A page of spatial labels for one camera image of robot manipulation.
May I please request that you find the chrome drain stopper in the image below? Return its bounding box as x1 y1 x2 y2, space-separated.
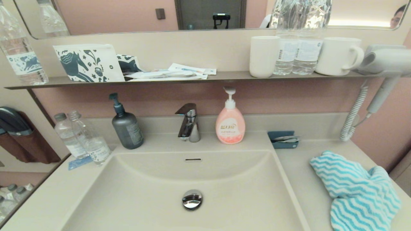
182 189 203 211

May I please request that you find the white toiletry packet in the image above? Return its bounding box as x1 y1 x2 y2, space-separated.
125 70 208 81
168 63 217 76

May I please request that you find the blue soap tray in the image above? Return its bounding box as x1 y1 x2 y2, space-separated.
267 131 299 149

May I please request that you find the wall mirror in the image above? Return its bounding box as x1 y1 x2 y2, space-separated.
13 0 411 40

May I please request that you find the white mug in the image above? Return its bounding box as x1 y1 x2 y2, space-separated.
315 37 365 76

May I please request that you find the clear patterned label water bottle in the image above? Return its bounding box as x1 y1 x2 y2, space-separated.
68 110 111 165

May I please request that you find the white coiled cord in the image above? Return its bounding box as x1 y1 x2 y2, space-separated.
339 85 368 142

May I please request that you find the brown hanging bag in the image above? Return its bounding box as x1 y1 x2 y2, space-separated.
0 111 61 164

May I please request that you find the white tumbler cup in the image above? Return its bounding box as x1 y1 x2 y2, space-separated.
249 36 280 78

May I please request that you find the small blue print pouch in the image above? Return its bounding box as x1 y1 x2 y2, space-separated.
117 54 144 80

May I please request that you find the horse label water bottle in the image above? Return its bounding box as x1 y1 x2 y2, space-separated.
0 0 49 86

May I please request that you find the large horse print pouch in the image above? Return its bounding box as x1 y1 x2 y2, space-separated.
53 44 126 82

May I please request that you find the dark blue item in bag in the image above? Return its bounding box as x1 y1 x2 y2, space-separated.
0 107 33 136

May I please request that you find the clear plain label water bottle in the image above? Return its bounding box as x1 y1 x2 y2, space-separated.
54 113 88 160

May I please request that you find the chrome faucet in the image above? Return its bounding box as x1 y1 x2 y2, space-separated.
175 103 201 143

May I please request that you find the beige sink basin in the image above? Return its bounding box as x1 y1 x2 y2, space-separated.
61 149 310 231

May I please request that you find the tall clear water bottle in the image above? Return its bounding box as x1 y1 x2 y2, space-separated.
292 0 332 76
273 0 303 76

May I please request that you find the dark grey pump bottle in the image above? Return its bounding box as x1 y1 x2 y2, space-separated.
109 93 144 150

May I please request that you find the blue card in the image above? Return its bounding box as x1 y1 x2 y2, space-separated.
68 155 94 170

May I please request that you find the grey wall shelf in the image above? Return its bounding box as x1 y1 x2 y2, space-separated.
5 71 411 90

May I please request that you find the pink soap pump bottle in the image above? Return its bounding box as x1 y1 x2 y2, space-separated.
215 87 246 145

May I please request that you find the white hair dryer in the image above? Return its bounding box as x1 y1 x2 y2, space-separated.
342 48 411 114

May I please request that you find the teal white striped cloth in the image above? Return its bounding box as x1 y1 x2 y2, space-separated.
310 150 402 231

